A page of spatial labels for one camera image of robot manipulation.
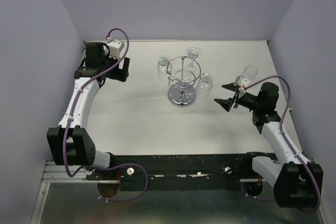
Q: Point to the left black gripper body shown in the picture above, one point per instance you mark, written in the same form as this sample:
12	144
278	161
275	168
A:
114	73

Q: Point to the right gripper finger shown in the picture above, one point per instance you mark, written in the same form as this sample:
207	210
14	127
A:
225	104
231	87

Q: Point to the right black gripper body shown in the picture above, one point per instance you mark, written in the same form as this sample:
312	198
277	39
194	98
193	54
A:
249	100

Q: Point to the clear wine glass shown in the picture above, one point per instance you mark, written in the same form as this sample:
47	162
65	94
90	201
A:
250	73

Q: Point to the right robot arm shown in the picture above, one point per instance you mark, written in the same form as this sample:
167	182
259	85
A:
296	181

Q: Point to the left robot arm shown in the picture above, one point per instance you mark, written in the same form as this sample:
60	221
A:
70	142

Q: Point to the right hanging wine glass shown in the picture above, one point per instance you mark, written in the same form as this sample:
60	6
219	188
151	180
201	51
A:
204	85

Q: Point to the back left wine glass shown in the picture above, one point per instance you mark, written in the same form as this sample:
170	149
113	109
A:
163	66

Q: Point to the chrome wine glass rack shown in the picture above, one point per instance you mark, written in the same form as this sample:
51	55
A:
183	73

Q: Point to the back upright wine glass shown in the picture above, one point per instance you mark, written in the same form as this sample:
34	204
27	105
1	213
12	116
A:
193	53

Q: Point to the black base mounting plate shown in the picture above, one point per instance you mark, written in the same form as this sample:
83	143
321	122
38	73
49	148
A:
182	172

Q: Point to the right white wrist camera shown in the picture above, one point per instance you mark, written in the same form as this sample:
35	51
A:
241	83

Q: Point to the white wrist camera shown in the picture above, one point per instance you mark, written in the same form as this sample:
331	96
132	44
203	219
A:
115	48
241	83

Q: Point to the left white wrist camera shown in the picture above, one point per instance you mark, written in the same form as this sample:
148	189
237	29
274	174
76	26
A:
115	48

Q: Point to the aluminium rail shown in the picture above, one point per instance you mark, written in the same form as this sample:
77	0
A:
57	174

